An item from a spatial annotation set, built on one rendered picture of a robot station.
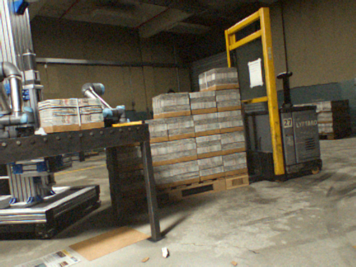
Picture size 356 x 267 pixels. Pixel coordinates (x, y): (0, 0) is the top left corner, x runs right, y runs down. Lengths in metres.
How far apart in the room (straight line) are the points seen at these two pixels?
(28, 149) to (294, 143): 2.76
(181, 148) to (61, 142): 1.50
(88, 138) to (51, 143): 0.21
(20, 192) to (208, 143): 1.82
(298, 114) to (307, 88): 5.74
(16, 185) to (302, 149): 2.93
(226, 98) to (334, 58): 6.09
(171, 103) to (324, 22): 6.87
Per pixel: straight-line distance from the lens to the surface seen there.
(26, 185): 3.02
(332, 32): 9.20
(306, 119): 3.71
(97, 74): 10.22
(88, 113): 2.31
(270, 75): 3.38
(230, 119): 3.28
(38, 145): 1.76
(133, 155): 2.86
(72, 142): 1.81
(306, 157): 3.71
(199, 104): 3.11
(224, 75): 3.30
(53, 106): 2.22
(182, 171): 3.04
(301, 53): 9.50
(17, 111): 2.34
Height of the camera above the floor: 0.80
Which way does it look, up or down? 3 degrees down
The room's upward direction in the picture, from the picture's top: 7 degrees counter-clockwise
